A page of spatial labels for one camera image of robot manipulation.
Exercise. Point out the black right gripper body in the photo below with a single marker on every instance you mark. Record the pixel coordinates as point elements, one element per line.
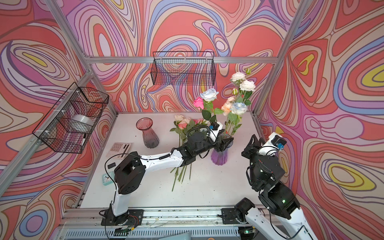
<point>251,153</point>

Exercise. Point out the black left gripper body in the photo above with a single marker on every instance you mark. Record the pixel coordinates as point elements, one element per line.
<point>206,145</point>

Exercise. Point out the purple ribbed glass vase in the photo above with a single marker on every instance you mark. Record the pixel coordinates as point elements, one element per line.
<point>220,157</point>

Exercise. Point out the white blue rose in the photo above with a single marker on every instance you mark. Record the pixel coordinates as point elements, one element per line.
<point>234,118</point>
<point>209,112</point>

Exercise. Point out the pink rose stem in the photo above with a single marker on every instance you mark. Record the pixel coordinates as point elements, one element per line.
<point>199,103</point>

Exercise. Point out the peach rose spray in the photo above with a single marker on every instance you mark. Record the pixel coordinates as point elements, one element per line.
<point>226,108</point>

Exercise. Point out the white rose spray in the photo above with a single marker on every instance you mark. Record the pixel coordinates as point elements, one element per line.
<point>244,88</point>

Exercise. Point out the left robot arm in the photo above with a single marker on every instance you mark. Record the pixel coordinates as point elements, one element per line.
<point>130,172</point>

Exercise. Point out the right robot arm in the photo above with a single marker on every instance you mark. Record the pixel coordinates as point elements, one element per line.
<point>286,219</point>

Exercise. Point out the red glass vase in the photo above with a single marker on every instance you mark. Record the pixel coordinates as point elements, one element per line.
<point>150,138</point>

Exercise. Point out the flower pile on table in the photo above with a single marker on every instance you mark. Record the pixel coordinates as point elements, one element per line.
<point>183,127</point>

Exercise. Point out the small black block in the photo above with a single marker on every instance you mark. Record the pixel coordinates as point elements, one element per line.
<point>112,165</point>

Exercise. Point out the small teal clock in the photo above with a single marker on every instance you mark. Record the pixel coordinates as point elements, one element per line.
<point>108,178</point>

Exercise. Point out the silver tape roll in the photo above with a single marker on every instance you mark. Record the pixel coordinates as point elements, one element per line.
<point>83,119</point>

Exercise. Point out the black wire basket back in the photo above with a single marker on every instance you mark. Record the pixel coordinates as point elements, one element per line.
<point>190,68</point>

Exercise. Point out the black wire basket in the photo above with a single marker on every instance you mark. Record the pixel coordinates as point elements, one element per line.
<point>190,68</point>
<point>62,134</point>

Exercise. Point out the metal base rail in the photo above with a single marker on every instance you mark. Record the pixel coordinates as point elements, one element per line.
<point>202,223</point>

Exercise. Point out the black wire basket left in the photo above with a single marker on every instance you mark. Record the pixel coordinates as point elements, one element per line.
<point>62,134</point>

